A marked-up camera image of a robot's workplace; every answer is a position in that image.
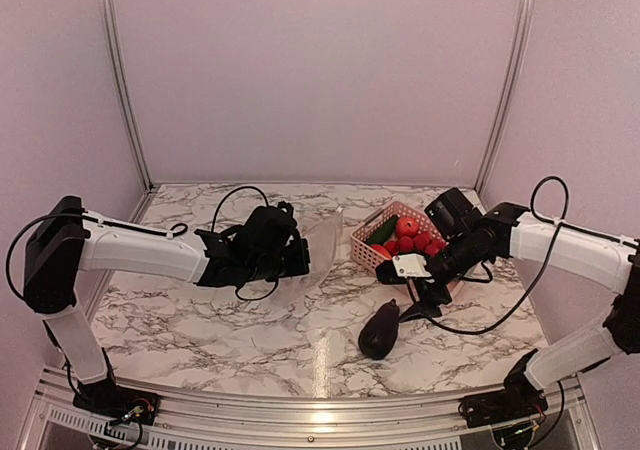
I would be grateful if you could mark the aluminium frame post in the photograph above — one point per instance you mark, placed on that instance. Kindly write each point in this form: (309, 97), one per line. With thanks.
(515, 61)
(108, 11)

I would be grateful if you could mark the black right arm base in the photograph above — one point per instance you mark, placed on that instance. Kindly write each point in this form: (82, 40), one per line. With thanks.
(517, 399)

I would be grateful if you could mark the clear pink zip top bag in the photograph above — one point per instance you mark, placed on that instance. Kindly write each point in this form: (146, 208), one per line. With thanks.
(323, 235)

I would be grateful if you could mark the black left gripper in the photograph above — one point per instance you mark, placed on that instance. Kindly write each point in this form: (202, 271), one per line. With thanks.
(302, 257)

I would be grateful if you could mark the red apple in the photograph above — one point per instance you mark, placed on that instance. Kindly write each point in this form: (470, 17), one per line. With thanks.
(407, 227)

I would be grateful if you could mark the aluminium frame post right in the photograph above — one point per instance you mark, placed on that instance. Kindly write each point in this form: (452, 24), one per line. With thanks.
(515, 61)

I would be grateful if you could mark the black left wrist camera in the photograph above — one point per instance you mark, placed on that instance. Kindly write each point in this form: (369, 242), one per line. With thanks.
(269, 228)

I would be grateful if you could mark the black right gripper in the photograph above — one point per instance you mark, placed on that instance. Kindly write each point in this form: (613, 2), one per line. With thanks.
(427, 306)

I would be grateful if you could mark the dark purple eggplant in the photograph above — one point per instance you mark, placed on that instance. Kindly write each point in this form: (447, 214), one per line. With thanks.
(379, 335)

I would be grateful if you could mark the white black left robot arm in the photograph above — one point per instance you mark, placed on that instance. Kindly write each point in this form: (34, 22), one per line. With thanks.
(70, 239)

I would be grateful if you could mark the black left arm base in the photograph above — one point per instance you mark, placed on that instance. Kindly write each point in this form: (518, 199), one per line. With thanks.
(120, 404)

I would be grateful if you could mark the aluminium front rail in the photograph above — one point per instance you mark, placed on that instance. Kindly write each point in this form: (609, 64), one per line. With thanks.
(192, 419)

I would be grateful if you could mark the aluminium frame post left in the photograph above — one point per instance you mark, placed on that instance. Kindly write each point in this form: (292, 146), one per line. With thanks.
(108, 11)

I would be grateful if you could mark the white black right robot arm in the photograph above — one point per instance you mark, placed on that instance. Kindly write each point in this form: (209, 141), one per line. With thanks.
(427, 361)

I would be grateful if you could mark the green cucumber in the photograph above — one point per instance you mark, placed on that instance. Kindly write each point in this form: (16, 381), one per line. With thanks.
(384, 232)

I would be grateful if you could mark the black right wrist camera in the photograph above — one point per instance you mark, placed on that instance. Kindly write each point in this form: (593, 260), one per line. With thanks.
(452, 214)

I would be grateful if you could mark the orange red mango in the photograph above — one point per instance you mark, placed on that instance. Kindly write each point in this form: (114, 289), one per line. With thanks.
(382, 250)

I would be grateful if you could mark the pink perforated plastic basket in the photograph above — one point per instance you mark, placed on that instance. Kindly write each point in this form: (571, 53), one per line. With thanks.
(362, 254)

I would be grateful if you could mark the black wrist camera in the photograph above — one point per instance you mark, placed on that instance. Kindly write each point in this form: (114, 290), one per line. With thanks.
(452, 214)
(269, 228)

